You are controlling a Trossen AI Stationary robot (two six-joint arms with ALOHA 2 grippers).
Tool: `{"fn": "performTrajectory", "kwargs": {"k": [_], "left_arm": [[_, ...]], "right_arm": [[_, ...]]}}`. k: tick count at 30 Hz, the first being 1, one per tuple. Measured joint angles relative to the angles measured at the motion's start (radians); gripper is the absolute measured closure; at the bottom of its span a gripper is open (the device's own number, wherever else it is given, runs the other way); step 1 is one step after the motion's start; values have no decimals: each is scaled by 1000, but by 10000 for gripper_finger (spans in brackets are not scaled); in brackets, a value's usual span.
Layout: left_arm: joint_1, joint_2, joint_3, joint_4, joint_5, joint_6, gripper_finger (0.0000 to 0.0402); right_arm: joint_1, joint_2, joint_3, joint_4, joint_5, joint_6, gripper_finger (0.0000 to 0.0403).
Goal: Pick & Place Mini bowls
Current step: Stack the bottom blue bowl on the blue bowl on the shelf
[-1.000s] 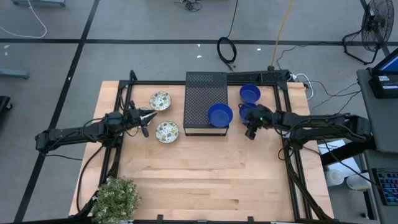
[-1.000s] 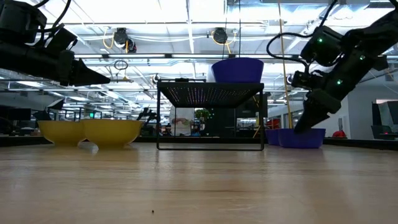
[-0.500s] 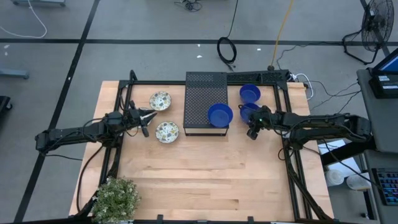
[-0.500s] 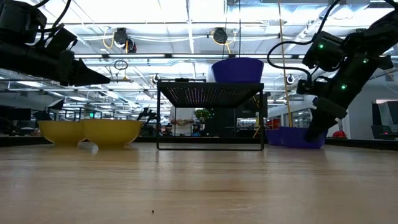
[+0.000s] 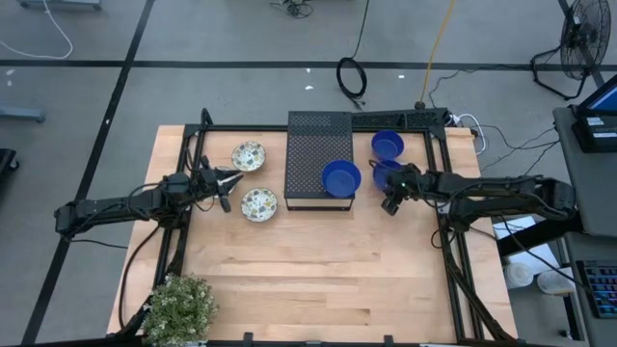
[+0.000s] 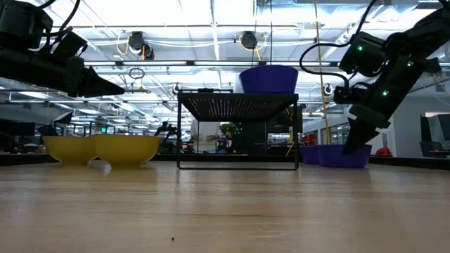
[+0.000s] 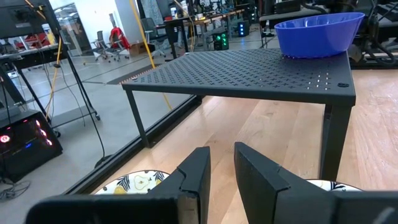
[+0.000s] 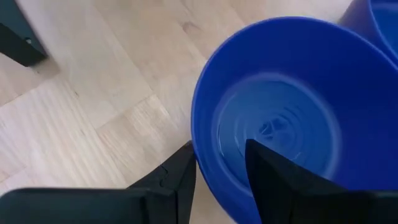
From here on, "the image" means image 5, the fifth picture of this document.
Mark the grey desk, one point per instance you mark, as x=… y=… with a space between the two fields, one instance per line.
x=593 y=193

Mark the black perforated metal rack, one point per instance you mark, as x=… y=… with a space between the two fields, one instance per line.
x=308 y=154

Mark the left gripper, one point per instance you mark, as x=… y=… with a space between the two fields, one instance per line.
x=207 y=183

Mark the potted plant with white flowers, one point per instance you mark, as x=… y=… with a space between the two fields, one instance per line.
x=178 y=308

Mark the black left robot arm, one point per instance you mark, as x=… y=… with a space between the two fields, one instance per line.
x=111 y=209

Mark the white paper sheet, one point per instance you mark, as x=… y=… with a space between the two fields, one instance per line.
x=530 y=250

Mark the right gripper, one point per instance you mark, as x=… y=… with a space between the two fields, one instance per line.
x=407 y=185

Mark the blue mini bowl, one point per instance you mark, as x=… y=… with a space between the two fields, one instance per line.
x=341 y=179
x=387 y=144
x=381 y=176

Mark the backlit black keyboard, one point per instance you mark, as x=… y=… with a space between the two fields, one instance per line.
x=600 y=289

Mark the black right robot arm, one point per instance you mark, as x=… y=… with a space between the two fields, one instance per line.
x=491 y=195

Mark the black aluminium table frame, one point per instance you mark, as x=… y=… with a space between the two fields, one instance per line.
x=231 y=128

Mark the black device box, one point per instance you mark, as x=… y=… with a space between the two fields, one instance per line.
x=595 y=140

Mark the laptop with blue screen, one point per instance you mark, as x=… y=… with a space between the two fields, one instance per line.
x=605 y=101

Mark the grey table foot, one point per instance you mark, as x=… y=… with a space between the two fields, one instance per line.
x=19 y=114

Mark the black perforated panel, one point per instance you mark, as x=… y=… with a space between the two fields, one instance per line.
x=385 y=119

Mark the black table clamp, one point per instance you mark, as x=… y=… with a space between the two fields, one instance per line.
x=248 y=338
x=388 y=340

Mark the black floor fan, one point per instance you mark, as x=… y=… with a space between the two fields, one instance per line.
x=585 y=38

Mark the grey cart base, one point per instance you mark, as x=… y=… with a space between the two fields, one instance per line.
x=58 y=4

